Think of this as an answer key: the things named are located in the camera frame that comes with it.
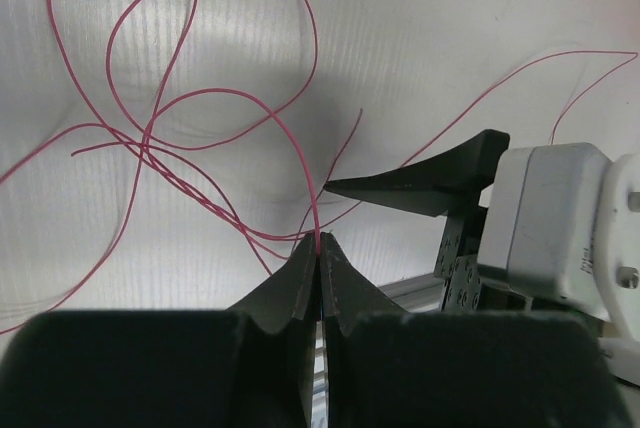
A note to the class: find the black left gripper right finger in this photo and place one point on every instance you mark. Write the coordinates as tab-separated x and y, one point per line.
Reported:
388	367

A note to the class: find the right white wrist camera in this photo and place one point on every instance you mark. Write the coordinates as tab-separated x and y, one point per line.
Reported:
563	225

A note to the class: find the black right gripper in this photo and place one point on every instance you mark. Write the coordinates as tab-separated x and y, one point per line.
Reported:
448	185

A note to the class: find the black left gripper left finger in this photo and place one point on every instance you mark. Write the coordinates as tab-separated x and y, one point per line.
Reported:
250	365

